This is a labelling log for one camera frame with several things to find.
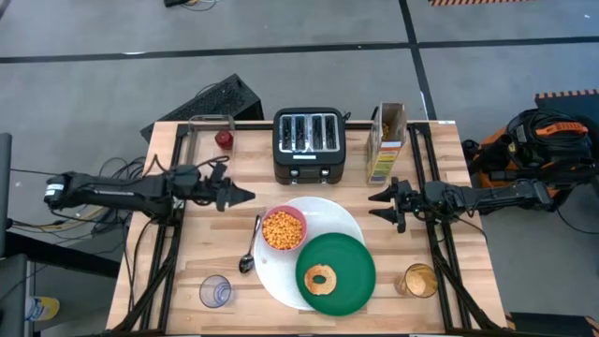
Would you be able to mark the green plate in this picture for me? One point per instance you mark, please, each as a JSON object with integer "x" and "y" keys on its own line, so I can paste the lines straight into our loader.
{"x": 353, "y": 262}

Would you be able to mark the orange black shop vacuum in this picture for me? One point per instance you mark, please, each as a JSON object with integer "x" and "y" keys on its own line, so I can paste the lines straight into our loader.
{"x": 561, "y": 128}

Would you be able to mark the orange cereal puffs heap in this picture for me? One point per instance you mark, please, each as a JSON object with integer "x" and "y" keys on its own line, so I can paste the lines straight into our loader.
{"x": 282, "y": 230}

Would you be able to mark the pink bowl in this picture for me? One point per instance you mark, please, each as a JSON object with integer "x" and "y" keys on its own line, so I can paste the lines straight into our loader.
{"x": 285, "y": 209}

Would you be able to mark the black case with hazard stripe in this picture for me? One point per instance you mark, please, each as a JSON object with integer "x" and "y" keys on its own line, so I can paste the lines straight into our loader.
{"x": 547, "y": 325}

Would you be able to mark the clear bluish glass cup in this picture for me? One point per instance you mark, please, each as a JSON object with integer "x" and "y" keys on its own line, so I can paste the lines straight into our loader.
{"x": 215, "y": 292}

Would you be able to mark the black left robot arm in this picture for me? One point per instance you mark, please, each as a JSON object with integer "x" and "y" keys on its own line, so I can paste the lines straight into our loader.
{"x": 117, "y": 192}

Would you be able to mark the white round placemat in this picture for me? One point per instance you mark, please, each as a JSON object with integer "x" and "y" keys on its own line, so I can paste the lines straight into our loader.
{"x": 281, "y": 281}

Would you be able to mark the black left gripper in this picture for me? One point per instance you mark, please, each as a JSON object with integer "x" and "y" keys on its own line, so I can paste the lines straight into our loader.
{"x": 220, "y": 192}

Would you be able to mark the cereal box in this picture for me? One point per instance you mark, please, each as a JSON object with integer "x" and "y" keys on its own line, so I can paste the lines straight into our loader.
{"x": 384, "y": 164}

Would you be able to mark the black aluminium table frame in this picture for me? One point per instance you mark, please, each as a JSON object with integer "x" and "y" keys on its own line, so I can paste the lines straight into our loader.
{"x": 252, "y": 126}

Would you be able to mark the clear plastic container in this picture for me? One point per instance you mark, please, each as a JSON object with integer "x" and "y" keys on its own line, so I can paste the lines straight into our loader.
{"x": 206, "y": 145}

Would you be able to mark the black mat with hazard stripe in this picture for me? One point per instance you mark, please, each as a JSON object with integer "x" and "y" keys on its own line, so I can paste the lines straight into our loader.
{"x": 552, "y": 100}
{"x": 468, "y": 2}

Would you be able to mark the metal spoon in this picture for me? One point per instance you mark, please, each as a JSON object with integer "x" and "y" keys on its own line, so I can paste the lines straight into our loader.
{"x": 246, "y": 264}

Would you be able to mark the black floor beam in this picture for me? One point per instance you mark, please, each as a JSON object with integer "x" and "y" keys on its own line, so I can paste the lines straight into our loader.
{"x": 61, "y": 255}

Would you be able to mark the toasted bagel half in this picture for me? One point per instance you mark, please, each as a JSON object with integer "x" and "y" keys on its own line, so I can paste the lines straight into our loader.
{"x": 320, "y": 290}

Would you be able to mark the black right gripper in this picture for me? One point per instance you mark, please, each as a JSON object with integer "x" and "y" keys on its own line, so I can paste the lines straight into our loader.
{"x": 407, "y": 201}

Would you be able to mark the yellow white bottle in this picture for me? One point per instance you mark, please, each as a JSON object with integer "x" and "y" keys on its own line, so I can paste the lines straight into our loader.
{"x": 47, "y": 308}

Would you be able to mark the amber glass of juice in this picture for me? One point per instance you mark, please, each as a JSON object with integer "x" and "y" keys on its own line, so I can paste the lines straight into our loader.
{"x": 421, "y": 281}

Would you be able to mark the black four-slot toaster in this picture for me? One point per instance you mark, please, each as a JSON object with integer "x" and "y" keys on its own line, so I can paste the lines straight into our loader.
{"x": 304, "y": 164}

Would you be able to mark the black power strip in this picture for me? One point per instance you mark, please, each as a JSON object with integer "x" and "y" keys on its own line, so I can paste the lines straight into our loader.
{"x": 174, "y": 2}

